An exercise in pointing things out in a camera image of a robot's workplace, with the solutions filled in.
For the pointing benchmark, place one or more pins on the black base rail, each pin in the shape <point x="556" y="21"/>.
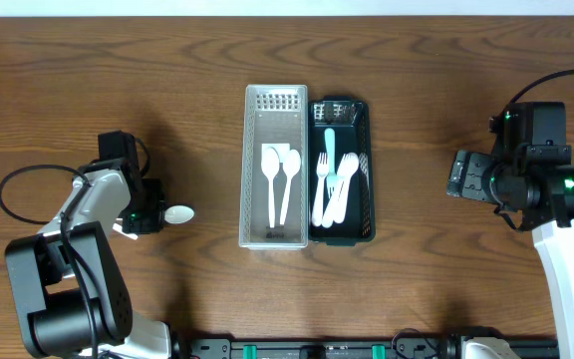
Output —
<point x="470" y="342"/>

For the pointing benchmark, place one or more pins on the clear plastic basket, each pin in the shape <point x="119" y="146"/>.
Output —
<point x="275" y="116"/>

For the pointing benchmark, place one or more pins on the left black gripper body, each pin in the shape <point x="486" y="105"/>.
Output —
<point x="152" y="214"/>

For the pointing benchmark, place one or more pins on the black plastic basket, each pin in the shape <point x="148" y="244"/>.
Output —
<point x="350" y="119"/>

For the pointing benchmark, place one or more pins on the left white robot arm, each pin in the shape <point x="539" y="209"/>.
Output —
<point x="71" y="299"/>

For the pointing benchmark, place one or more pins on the white fork angled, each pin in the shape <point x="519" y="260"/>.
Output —
<point x="331" y="209"/>

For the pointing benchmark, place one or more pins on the white wide spoon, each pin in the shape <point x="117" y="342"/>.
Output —
<point x="348" y="166"/>

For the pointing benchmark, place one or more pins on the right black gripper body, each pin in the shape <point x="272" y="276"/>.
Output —
<point x="474" y="169"/>

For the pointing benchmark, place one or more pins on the white fork straight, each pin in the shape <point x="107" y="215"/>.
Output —
<point x="322" y="170"/>

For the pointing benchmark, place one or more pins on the pale green fork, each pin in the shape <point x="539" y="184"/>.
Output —
<point x="330" y="145"/>

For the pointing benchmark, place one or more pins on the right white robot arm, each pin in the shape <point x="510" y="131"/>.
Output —
<point x="544" y="195"/>

